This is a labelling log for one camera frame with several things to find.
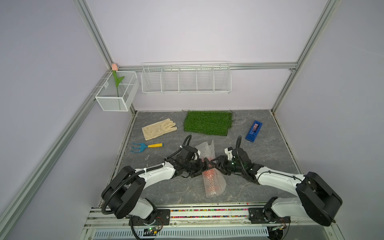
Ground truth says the blue yellow garden fork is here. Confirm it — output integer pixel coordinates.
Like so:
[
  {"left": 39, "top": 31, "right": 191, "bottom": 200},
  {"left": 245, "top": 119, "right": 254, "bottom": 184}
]
[{"left": 131, "top": 143, "right": 163, "bottom": 153}]

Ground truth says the pink artificial tulip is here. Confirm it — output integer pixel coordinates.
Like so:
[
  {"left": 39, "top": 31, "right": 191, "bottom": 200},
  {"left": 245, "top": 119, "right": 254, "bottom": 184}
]
[{"left": 112, "top": 63, "right": 125, "bottom": 97}]

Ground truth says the blue tape dispenser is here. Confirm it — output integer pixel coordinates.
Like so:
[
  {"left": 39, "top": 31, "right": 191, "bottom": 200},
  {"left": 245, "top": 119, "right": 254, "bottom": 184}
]
[{"left": 246, "top": 121, "right": 263, "bottom": 143}]

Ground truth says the white mesh wall basket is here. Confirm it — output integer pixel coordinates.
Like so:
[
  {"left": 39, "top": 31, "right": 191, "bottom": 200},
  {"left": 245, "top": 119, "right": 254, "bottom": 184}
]
[{"left": 95, "top": 71, "right": 140, "bottom": 112}]

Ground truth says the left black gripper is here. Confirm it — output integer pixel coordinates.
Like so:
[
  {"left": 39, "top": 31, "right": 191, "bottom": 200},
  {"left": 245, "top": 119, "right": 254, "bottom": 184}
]
[{"left": 183, "top": 157, "right": 214, "bottom": 178}]

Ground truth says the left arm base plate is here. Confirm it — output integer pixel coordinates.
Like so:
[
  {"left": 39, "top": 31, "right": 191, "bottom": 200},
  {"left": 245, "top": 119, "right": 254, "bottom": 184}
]
[{"left": 132, "top": 209, "right": 171, "bottom": 227}]

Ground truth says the beige work glove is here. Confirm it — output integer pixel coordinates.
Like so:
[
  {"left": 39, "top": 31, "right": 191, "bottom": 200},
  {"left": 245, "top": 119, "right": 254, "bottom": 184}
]
[{"left": 142, "top": 118, "right": 177, "bottom": 141}]

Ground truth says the aluminium front rail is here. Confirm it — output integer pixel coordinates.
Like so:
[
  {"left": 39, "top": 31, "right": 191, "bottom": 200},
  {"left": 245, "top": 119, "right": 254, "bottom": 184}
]
[{"left": 80, "top": 203, "right": 337, "bottom": 230}]

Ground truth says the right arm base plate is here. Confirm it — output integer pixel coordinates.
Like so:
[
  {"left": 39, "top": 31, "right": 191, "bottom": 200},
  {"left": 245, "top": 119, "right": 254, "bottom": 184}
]
[{"left": 249, "top": 208, "right": 291, "bottom": 225}]

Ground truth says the red plastic wine glass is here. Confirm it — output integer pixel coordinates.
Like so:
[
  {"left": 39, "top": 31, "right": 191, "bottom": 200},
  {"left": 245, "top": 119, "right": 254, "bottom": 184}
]
[{"left": 203, "top": 169, "right": 220, "bottom": 198}]

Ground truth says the white wire wall shelf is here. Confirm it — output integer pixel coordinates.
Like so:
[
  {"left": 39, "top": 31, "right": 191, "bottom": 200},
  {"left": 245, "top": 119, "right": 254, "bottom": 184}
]
[{"left": 141, "top": 61, "right": 232, "bottom": 94}]

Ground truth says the black corrugated cable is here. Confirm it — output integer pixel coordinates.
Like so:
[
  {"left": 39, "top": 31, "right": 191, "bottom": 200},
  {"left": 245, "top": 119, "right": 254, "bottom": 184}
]
[{"left": 100, "top": 134, "right": 193, "bottom": 215}]

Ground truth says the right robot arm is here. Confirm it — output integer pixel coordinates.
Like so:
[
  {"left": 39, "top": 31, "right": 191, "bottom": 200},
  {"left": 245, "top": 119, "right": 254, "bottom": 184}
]
[{"left": 211, "top": 147, "right": 343, "bottom": 227}]

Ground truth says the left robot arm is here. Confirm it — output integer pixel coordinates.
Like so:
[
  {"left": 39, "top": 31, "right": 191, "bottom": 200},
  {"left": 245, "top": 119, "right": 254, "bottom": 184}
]
[{"left": 101, "top": 145, "right": 210, "bottom": 225}]

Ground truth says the green artificial grass mat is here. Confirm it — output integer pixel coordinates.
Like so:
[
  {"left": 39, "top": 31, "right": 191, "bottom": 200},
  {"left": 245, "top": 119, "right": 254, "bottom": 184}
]
[{"left": 184, "top": 111, "right": 233, "bottom": 136}]

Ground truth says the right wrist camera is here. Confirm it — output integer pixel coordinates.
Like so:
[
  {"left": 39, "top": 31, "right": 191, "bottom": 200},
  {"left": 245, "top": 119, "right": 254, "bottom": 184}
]
[{"left": 225, "top": 147, "right": 233, "bottom": 161}]

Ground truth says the clear bubble wrap sheet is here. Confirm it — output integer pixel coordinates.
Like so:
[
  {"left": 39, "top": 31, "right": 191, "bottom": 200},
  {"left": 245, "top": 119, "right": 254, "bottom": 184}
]
[{"left": 196, "top": 140, "right": 227, "bottom": 198}]

